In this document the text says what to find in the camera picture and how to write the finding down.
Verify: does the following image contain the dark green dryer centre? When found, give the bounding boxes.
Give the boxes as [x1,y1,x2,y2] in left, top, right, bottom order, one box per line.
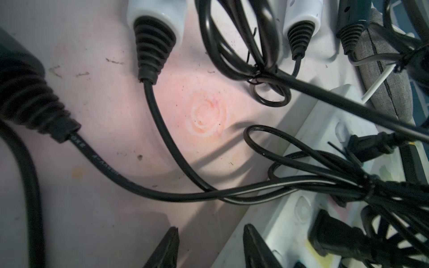
[1,29,81,143]

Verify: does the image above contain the white glossy hair dryer right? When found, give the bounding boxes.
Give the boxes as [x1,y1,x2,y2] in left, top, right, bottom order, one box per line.
[283,0,324,61]

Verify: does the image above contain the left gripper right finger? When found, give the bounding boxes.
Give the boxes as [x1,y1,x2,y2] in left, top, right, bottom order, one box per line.
[242,224,282,268]

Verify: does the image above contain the white power strip coloured sockets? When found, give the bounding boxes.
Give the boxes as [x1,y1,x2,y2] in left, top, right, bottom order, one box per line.
[210,83,429,268]

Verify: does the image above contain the white folding hair dryer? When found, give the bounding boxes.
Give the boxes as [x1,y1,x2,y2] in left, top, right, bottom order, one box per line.
[126,0,188,84]

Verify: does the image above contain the dark green dryer right corner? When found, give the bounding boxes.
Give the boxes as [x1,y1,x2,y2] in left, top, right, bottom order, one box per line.
[336,0,372,55]

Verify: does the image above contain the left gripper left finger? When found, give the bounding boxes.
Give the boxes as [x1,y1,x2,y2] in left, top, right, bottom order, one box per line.
[143,227,179,268]

